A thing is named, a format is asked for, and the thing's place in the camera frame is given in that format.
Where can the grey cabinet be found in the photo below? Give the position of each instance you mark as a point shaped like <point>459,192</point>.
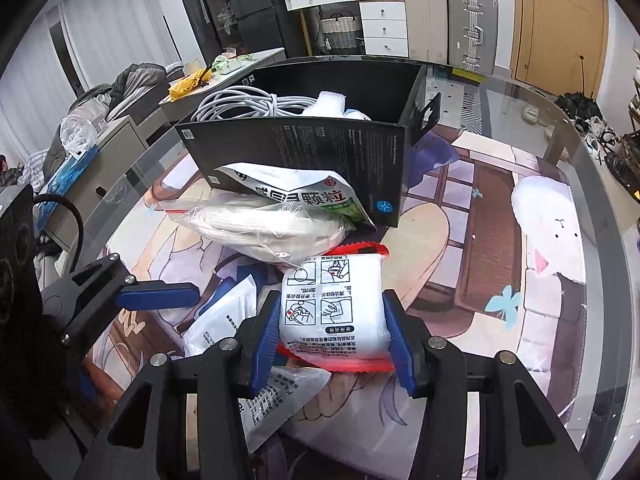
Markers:
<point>110,170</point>

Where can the white curtain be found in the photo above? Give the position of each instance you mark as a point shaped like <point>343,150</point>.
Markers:
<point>100,35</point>

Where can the dark padded coat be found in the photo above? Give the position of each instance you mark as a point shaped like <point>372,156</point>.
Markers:
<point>135,85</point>

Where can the black umbrella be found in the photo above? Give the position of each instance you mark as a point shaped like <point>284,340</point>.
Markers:
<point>577,102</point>

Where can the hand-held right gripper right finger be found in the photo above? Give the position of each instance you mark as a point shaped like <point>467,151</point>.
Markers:
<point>400,345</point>

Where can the dark glossy wardrobe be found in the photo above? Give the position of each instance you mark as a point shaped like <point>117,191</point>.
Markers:
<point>200,10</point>

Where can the printed cartoon table mat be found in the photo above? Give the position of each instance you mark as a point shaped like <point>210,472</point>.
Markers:
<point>490,210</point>

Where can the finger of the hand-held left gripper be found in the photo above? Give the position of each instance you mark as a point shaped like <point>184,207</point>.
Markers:
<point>155,295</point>
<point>86,385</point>

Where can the bagged cream cloth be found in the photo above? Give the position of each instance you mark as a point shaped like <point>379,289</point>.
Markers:
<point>250,225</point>

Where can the beige suitcase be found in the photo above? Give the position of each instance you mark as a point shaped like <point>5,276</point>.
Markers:
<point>425,20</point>

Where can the white trash bin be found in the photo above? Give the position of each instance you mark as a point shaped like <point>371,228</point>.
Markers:
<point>622,170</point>

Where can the red-edged white cotton packet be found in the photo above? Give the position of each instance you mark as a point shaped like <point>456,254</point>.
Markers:
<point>335,310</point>

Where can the white desk with drawers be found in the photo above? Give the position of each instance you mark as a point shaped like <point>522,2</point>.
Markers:
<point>385,20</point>

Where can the black refrigerator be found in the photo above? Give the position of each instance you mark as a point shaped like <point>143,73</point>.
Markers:
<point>255,5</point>

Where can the beige slipper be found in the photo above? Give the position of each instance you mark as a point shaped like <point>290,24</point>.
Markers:
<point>530,114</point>

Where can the woven basket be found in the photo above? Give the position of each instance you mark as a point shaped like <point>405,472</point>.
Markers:
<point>340,32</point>

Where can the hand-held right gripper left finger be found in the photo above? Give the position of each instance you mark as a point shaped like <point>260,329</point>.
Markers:
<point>265,345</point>

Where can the white plush toy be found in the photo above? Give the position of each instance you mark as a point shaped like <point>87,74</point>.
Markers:
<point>332,102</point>

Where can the yellow plastic bag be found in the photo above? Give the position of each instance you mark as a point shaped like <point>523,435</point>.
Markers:
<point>187,87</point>

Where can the wooden door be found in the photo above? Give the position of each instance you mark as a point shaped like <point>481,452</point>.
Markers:
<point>560,25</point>

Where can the white blue packet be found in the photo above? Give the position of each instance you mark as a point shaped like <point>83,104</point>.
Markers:
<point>220,320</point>

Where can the green white medicine packet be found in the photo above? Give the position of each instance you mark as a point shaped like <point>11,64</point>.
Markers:
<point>300,195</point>

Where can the clear plastic bag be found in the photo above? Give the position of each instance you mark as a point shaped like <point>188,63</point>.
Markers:
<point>77,135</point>

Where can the blue tissue pack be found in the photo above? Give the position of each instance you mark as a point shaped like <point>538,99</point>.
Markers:
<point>70,175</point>

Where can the silver suitcase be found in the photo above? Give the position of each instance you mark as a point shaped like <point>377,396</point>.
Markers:
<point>472,30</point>

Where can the pile of shoes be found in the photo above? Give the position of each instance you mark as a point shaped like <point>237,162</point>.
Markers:
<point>597,132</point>

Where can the black cardboard box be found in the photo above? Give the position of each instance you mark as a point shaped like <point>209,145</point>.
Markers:
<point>325,160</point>

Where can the grey side table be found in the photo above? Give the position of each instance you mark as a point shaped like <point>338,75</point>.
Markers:
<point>260,57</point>

